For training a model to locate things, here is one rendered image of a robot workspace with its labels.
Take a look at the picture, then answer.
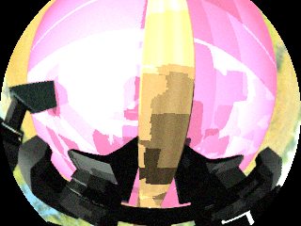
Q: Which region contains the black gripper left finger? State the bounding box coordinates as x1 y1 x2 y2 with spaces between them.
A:
68 135 139 203

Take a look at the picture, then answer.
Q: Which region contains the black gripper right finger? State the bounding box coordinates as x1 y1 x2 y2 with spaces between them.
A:
174 143 244 204

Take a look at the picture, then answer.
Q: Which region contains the brown wooden post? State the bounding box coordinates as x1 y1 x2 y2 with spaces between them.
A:
133 189 146 226

